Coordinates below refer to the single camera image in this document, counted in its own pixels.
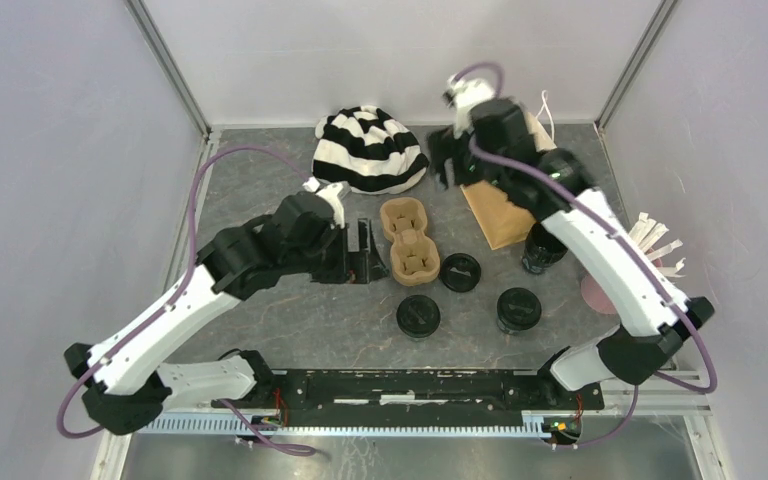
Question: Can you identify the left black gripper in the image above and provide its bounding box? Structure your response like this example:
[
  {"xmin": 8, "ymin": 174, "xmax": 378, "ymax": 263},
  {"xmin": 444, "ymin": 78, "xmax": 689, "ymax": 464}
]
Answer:
[{"xmin": 285, "ymin": 217, "xmax": 390, "ymax": 284}]

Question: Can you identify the brown cardboard cup carrier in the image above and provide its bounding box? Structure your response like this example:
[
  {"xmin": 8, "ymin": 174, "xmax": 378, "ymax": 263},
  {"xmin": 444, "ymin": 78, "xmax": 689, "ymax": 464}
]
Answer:
[{"xmin": 380, "ymin": 197, "xmax": 441, "ymax": 287}]

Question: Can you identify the brown paper bag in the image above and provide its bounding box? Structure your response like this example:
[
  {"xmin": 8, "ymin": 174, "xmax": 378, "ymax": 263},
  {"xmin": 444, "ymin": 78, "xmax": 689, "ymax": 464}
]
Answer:
[{"xmin": 461, "ymin": 97, "xmax": 556, "ymax": 250}]

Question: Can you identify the black coffee cup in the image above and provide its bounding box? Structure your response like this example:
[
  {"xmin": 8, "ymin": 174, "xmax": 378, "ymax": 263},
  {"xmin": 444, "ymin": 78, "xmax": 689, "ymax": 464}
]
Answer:
[
  {"xmin": 521, "ymin": 223, "xmax": 568, "ymax": 275},
  {"xmin": 404, "ymin": 331, "xmax": 433, "ymax": 341},
  {"xmin": 496, "ymin": 313, "xmax": 541, "ymax": 336}
]

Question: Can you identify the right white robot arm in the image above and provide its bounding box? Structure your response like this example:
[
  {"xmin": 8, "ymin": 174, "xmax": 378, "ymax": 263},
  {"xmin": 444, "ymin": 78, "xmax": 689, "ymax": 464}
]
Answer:
[{"xmin": 427, "ymin": 95, "xmax": 718, "ymax": 408}]

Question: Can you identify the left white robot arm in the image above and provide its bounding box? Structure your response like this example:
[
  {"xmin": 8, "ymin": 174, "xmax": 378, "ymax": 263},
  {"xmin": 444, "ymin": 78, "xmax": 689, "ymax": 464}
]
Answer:
[{"xmin": 64, "ymin": 190, "xmax": 389, "ymax": 435}]

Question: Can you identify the black white striped cloth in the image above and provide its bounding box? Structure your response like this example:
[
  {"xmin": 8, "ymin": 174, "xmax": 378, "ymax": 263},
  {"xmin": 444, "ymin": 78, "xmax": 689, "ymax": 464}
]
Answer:
[{"xmin": 311, "ymin": 105, "xmax": 430, "ymax": 195}]

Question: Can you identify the pink straw holder cup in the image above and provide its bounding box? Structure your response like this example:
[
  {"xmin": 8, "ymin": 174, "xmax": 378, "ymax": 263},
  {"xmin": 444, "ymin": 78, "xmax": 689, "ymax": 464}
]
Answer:
[{"xmin": 579, "ymin": 258, "xmax": 665, "ymax": 316}]

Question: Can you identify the white wrapped straws bundle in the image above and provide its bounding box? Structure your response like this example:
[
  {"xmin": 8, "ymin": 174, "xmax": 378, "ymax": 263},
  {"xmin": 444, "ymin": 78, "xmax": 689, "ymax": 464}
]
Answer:
[{"xmin": 628, "ymin": 212, "xmax": 686, "ymax": 279}]

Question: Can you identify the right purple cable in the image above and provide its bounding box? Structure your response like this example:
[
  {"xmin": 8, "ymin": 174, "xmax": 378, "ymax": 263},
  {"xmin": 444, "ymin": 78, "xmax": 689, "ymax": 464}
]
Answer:
[{"xmin": 453, "ymin": 62, "xmax": 719, "ymax": 452}]

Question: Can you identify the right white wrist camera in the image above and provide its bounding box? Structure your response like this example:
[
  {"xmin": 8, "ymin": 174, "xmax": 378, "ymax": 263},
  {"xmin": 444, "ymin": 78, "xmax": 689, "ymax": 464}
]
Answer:
[{"xmin": 443, "ymin": 76, "xmax": 497, "ymax": 138}]

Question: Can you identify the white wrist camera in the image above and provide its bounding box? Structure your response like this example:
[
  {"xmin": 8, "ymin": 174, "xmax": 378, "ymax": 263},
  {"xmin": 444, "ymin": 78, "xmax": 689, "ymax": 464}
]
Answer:
[
  {"xmin": 443, "ymin": 76, "xmax": 497, "ymax": 138},
  {"xmin": 302, "ymin": 177, "xmax": 351, "ymax": 228}
]

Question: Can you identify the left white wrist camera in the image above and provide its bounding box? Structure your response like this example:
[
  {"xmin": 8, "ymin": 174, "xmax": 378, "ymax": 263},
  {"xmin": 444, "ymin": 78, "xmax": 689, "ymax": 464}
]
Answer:
[{"xmin": 302, "ymin": 177, "xmax": 351, "ymax": 228}]

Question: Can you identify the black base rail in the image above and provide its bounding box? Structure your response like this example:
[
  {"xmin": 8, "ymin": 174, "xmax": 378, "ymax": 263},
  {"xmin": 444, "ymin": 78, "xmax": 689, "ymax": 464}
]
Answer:
[{"xmin": 232, "ymin": 369, "xmax": 605, "ymax": 428}]

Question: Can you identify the right aluminium frame post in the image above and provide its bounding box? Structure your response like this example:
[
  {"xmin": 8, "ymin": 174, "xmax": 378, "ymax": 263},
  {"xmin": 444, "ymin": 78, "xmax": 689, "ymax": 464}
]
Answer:
[{"xmin": 594, "ymin": 0, "xmax": 680, "ymax": 133}]

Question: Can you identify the aluminium frame post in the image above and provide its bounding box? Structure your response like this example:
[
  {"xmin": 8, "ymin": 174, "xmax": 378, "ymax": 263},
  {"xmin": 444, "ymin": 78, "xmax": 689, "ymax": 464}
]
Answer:
[
  {"xmin": 594, "ymin": 0, "xmax": 680, "ymax": 133},
  {"xmin": 124, "ymin": 0, "xmax": 212, "ymax": 138}
]

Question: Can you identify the left aluminium frame post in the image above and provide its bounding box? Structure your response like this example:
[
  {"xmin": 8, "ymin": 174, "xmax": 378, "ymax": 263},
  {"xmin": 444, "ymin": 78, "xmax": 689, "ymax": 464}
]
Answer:
[{"xmin": 124, "ymin": 0, "xmax": 212, "ymax": 138}]

